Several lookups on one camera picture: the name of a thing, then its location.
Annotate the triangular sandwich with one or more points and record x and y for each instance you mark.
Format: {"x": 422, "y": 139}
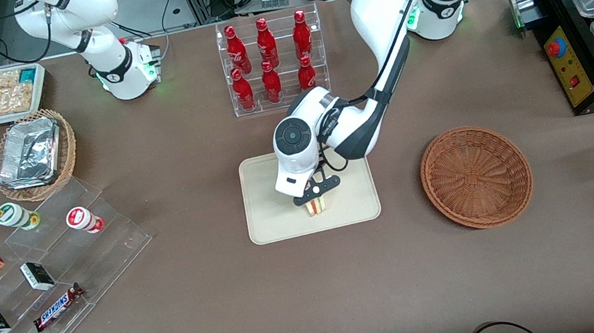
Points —
{"x": 316, "y": 207}

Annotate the beige plastic tray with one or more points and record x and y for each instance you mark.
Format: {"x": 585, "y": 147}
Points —
{"x": 269, "y": 218}

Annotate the oval light wicker basket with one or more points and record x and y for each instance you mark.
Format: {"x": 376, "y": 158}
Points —
{"x": 66, "y": 149}

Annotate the round brown wicker basket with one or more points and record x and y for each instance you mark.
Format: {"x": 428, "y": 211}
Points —
{"x": 477, "y": 176}

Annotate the green lid white cup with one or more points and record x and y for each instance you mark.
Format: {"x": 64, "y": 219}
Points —
{"x": 13, "y": 215}

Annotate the aluminium foil containers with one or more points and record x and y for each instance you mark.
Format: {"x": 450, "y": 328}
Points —
{"x": 29, "y": 152}

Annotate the clear bag of crackers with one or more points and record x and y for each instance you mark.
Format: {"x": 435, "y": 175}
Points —
{"x": 3, "y": 79}
{"x": 1, "y": 103}

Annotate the clear acrylic bottle rack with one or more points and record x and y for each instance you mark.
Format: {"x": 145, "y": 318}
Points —
{"x": 286, "y": 82}

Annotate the red cola bottle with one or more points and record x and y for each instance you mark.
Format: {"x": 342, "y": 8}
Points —
{"x": 306, "y": 75}
{"x": 243, "y": 92}
{"x": 237, "y": 51}
{"x": 272, "y": 86}
{"x": 302, "y": 34}
{"x": 266, "y": 45}

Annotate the red lid white cup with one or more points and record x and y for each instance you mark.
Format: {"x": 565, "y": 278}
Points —
{"x": 82, "y": 218}

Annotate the teal snack packet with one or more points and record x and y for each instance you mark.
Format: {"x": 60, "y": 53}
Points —
{"x": 27, "y": 74}

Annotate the Snickers chocolate bar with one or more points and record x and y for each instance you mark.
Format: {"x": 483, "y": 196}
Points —
{"x": 57, "y": 308}

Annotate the clear acrylic stepped display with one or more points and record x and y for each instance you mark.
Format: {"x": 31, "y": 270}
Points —
{"x": 107, "y": 250}

